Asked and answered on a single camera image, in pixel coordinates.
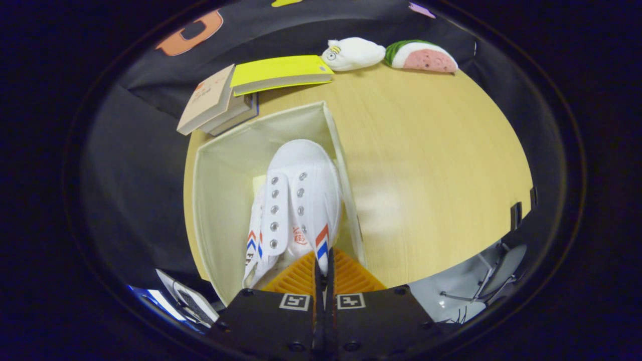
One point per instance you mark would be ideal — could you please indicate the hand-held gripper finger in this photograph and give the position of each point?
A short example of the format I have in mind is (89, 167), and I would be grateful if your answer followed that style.
(330, 326)
(318, 326)

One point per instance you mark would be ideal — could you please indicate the white plush toy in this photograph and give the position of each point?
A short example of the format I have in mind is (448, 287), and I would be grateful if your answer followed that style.
(353, 52)

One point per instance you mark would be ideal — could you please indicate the watermelon slice plush toy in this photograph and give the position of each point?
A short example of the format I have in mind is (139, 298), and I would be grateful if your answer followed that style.
(426, 59)

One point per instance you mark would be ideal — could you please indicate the white cover book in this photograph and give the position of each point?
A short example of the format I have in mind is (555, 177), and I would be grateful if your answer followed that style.
(235, 110)

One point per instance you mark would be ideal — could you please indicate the white flat device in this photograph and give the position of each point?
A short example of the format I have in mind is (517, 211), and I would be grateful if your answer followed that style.
(193, 303)

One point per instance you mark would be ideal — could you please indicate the white canvas shoe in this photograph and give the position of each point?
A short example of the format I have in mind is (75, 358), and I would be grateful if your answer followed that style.
(252, 250)
(306, 165)

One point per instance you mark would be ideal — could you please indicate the blue cover book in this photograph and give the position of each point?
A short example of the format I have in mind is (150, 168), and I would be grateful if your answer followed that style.
(241, 123)

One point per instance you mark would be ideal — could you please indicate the black table edge bracket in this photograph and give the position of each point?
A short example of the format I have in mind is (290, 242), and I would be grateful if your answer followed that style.
(515, 216)
(533, 196)

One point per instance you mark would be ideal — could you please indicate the green fabric storage box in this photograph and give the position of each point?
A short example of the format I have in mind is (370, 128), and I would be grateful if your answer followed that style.
(225, 190)

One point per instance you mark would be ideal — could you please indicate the grey chair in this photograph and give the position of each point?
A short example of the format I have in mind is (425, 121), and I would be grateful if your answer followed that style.
(506, 260)

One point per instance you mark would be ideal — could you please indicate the yellow cover book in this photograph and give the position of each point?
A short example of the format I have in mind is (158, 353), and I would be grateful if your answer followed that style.
(276, 70)

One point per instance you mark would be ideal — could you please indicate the computer monitor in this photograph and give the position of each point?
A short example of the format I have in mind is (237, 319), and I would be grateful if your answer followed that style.
(160, 303)

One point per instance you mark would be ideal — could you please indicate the beige cover book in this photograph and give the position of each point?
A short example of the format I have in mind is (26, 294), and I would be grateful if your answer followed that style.
(205, 98)

